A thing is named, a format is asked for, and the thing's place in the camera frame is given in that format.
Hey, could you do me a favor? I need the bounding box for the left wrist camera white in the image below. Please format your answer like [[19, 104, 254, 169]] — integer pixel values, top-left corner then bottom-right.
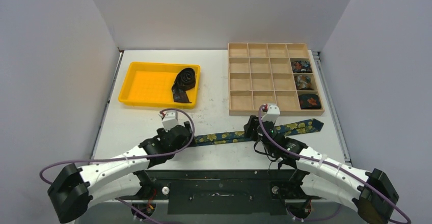
[[159, 110, 178, 132]]

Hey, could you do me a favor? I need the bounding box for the rolled tie slot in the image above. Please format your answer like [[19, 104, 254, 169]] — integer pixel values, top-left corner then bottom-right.
[[291, 60, 312, 73], [294, 74, 314, 91], [298, 93, 322, 109]]

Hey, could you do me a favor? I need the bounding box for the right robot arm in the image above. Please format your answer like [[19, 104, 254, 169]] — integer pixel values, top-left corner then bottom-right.
[[244, 116, 399, 223]]

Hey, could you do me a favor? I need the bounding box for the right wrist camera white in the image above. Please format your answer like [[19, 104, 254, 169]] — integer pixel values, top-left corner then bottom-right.
[[260, 103, 280, 123]]

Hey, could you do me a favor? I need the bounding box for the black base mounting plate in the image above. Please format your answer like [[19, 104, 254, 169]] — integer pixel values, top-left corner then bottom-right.
[[122, 170, 313, 215]]

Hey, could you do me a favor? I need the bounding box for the wooden compartment box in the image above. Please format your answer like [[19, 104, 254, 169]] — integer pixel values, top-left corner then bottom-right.
[[228, 42, 325, 116]]

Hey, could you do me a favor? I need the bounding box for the rolled tie middle slot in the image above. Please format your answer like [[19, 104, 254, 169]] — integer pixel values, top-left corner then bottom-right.
[[294, 74, 314, 91]]

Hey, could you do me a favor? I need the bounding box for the purple cable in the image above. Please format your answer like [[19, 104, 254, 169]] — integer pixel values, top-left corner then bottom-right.
[[39, 108, 196, 185], [258, 104, 413, 224]]

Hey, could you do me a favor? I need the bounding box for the rolled tie bottom slot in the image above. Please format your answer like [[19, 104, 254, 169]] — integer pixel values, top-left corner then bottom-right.
[[298, 93, 322, 109]]

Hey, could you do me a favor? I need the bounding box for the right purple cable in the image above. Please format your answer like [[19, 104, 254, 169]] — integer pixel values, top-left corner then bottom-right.
[[258, 104, 413, 224]]

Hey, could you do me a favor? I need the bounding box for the yellow plastic tray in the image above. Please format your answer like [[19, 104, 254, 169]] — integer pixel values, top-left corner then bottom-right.
[[118, 62, 201, 109]]

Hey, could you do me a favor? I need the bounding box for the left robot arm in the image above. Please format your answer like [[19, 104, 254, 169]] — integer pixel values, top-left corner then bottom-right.
[[47, 122, 195, 223]]

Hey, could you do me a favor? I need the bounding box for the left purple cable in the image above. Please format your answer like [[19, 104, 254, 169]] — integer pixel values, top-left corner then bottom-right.
[[39, 108, 196, 185]]

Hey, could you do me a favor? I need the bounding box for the blue yellow floral tie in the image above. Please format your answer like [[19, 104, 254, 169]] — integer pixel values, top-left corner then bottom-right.
[[189, 119, 324, 147]]

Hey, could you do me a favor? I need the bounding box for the black patterned tie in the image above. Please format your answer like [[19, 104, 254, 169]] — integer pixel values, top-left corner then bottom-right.
[[171, 67, 196, 103]]

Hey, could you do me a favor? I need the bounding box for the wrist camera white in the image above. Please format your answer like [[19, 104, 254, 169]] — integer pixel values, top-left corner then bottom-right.
[[260, 103, 280, 123], [159, 110, 178, 132]]

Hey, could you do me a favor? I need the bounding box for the rolled tie top slot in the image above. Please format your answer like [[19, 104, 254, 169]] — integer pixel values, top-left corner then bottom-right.
[[291, 60, 312, 73]]

